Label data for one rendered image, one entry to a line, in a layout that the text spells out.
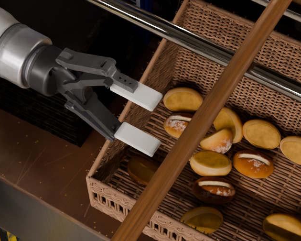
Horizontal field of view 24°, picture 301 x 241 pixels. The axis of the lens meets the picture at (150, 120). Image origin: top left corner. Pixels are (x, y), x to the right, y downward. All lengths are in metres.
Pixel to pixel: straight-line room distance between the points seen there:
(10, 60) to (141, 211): 0.31
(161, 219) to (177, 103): 0.35
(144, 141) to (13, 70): 0.23
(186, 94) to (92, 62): 0.75
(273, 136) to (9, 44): 0.81
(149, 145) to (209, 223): 0.52
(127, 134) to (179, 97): 0.63
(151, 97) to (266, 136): 0.75
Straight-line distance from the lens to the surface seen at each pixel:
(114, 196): 1.52
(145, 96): 0.97
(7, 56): 1.08
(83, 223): 1.64
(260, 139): 1.69
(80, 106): 1.08
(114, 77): 0.97
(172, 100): 1.71
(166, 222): 1.48
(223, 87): 1.06
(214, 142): 1.63
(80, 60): 1.00
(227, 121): 1.68
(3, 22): 1.10
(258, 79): 1.13
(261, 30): 1.13
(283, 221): 1.58
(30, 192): 1.68
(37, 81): 1.06
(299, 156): 1.68
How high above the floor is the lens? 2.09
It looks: 59 degrees down
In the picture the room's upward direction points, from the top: straight up
